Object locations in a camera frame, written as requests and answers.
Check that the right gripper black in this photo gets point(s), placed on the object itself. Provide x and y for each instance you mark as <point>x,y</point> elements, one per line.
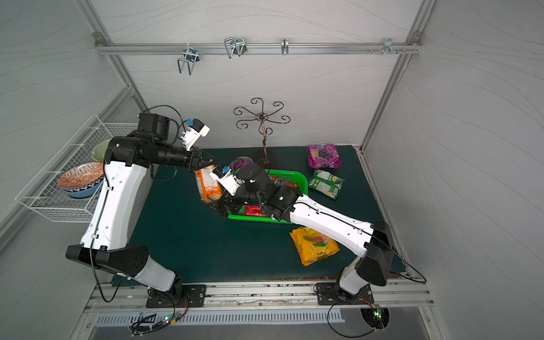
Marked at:
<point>227,203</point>

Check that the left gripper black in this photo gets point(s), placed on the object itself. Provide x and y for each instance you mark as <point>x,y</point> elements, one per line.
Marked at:
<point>195,159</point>

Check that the red candy bag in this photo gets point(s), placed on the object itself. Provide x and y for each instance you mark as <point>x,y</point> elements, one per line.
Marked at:
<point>255,210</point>

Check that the orange snack packet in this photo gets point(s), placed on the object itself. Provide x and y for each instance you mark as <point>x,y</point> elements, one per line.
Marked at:
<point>209,189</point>

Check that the green plastic basket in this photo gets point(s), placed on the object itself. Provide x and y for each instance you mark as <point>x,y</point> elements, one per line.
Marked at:
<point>290,176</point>

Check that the green tea snack packet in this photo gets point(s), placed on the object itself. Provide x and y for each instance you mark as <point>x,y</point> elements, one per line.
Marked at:
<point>326,183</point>

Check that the yellow mango candy bag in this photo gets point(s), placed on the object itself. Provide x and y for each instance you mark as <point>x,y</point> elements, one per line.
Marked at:
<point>313,246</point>

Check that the purple snack bag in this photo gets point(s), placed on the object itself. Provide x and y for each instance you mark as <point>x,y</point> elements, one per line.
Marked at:
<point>323,156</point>

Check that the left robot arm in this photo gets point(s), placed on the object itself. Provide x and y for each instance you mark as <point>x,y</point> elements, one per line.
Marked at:
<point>128,161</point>

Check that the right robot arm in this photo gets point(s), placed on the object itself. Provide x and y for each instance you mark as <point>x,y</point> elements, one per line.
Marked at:
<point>371,244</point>

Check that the small pink bowl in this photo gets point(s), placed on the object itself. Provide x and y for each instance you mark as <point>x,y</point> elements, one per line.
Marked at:
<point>240,162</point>

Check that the metal jewelry tree stand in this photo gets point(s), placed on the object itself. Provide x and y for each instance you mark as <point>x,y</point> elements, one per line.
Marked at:
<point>264,121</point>

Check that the light green ceramic bowl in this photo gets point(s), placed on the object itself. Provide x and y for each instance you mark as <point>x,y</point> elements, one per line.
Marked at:
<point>99,151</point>

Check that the double prong metal hook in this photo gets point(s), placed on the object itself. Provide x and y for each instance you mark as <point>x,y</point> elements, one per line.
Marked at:
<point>188,60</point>

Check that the blue bowl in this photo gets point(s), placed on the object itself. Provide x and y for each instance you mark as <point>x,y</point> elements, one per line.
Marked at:
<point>86,191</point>

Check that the orange patterned bowl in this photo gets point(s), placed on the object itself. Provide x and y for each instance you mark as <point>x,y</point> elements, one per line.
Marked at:
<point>81,175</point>

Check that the looped metal hook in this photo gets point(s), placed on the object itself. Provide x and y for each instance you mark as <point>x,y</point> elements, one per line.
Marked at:
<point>235,46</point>

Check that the small metal hook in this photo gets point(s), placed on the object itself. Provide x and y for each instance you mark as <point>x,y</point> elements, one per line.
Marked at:
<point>284,46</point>

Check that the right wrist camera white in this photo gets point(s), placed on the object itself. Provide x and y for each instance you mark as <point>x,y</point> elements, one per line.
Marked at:
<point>225,176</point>

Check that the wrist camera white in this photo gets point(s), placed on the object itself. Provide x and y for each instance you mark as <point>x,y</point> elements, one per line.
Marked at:
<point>225,176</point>
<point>195,129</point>

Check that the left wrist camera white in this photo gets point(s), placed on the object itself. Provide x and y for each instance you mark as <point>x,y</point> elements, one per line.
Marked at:
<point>195,129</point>

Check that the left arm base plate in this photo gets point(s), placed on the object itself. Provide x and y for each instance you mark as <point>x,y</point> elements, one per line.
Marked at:
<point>174,296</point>

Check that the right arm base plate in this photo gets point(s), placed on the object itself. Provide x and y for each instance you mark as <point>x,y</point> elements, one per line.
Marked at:
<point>329,293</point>

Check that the horizontal aluminium rail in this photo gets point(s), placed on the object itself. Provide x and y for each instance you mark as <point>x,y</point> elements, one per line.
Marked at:
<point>274,48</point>

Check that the white wire wall basket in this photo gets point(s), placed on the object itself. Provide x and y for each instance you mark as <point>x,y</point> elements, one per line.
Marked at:
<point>42,194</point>

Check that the aluminium front frame rail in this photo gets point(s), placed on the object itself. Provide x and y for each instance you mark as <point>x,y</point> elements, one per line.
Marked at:
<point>265,295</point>

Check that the right metal bracket hook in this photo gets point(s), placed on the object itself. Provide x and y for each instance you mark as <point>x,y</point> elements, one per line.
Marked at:
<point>388,48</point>

